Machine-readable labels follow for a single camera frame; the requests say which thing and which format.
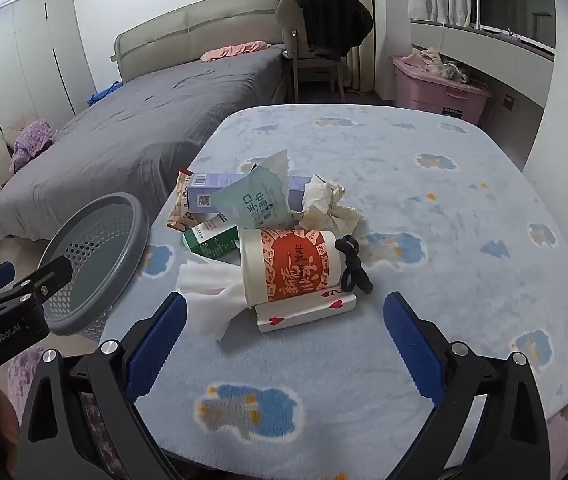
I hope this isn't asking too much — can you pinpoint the grey perforated plastic basket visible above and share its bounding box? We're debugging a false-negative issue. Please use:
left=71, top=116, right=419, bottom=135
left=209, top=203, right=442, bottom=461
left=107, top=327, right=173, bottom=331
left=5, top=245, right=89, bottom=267
left=38, top=192, right=151, bottom=337

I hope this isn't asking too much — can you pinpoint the metal drying rack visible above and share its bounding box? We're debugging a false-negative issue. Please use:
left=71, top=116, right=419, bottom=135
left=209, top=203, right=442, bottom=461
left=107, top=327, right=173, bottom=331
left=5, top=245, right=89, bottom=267
left=468, top=0, right=532, bottom=31

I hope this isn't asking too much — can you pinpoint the white tissue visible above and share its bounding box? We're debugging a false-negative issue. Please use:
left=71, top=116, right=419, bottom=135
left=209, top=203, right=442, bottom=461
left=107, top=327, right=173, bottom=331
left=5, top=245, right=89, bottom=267
left=176, top=260, right=251, bottom=342

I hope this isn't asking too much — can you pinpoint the white window ledge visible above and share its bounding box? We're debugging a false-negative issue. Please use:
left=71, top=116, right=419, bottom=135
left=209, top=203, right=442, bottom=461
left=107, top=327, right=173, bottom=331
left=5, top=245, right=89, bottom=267
left=410, top=17, right=557, bottom=109

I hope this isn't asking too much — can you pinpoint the red and white paper cup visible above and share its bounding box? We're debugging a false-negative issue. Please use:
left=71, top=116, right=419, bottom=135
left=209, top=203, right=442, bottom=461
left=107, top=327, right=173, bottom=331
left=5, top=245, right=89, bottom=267
left=240, top=228, right=347, bottom=308

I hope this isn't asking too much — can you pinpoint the white playing card box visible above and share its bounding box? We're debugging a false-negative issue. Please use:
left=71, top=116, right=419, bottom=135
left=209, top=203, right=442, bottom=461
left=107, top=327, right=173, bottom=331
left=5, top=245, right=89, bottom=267
left=255, top=292, right=358, bottom=335

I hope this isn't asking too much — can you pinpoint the purple cardboard box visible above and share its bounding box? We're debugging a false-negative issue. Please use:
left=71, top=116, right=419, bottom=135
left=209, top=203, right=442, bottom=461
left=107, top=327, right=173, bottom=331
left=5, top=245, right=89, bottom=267
left=186, top=172, right=315, bottom=216

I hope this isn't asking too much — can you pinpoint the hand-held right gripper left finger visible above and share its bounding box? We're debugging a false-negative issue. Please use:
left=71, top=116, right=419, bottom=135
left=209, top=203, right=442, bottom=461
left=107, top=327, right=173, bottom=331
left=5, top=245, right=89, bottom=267
left=16, top=291, right=189, bottom=480

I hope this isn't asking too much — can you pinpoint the pink plastic storage box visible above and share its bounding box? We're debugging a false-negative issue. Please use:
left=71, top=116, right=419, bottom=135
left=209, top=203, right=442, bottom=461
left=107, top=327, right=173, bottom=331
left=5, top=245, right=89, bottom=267
left=391, top=55, right=492, bottom=126

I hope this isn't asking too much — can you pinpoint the black hair tie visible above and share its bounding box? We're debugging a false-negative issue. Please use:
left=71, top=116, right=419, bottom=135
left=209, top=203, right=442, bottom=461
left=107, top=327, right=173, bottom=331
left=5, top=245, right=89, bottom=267
left=335, top=235, right=375, bottom=295

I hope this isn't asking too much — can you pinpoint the beige wooden chair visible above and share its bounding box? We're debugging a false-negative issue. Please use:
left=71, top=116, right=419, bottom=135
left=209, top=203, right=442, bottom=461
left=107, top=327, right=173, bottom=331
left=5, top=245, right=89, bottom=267
left=276, top=0, right=359, bottom=103

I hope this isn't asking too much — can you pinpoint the green and white medicine box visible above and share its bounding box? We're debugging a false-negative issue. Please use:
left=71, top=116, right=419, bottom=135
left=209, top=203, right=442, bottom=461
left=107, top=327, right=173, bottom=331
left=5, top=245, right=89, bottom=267
left=184, top=220, right=241, bottom=262

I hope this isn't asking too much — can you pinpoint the teal wet wipe packet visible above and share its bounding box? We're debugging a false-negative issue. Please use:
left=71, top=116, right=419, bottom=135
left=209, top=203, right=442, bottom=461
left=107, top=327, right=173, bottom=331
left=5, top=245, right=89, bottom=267
left=212, top=150, right=295, bottom=231

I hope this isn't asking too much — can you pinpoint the crumpled cream paper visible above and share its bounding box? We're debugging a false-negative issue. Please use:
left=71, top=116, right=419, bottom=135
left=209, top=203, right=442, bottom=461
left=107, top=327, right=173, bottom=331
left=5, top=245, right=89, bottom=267
left=298, top=175, right=363, bottom=234

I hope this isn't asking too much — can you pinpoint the pink cloth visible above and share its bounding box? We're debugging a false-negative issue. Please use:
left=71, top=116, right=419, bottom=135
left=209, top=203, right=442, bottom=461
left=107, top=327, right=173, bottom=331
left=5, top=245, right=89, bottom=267
left=200, top=41, right=272, bottom=63

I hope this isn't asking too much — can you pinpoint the red and cream snack packet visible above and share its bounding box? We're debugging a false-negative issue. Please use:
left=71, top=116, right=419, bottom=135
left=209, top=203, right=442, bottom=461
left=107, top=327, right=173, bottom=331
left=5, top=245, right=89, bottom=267
left=166, top=170, right=195, bottom=232

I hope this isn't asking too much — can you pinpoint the purple knitted blanket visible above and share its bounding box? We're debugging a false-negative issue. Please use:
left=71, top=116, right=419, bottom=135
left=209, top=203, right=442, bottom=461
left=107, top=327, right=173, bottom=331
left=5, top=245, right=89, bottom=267
left=9, top=119, right=57, bottom=173

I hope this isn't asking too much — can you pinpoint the blue cloth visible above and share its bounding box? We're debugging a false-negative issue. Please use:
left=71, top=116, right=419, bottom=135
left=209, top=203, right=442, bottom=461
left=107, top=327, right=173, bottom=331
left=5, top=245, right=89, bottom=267
left=88, top=80, right=122, bottom=106

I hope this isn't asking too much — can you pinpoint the pile of light clothes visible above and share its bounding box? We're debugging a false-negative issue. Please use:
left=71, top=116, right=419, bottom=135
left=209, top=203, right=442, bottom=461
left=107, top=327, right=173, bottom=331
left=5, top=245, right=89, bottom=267
left=410, top=47, right=469, bottom=82

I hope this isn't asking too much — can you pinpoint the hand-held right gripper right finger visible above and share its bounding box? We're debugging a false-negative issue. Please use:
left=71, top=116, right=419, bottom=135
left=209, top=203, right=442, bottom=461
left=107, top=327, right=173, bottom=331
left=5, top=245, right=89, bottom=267
left=383, top=291, right=552, bottom=480

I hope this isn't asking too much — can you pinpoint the beige curtain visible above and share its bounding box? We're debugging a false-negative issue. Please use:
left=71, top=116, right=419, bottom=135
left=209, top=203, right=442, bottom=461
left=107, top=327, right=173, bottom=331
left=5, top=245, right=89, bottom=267
left=346, top=0, right=385, bottom=96

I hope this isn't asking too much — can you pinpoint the white wardrobe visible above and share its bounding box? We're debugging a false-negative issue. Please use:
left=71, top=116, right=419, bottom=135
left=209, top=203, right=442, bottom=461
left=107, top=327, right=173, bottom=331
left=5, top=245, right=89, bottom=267
left=0, top=0, right=96, bottom=171

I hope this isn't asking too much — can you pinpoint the black jacket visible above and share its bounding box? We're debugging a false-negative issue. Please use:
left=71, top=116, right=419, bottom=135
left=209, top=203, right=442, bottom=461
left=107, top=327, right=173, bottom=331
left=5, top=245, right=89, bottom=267
left=291, top=0, right=373, bottom=58

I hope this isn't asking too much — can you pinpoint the bed with grey sheet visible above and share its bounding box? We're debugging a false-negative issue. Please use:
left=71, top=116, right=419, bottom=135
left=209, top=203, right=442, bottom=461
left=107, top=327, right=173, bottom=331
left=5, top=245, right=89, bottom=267
left=0, top=0, right=289, bottom=241

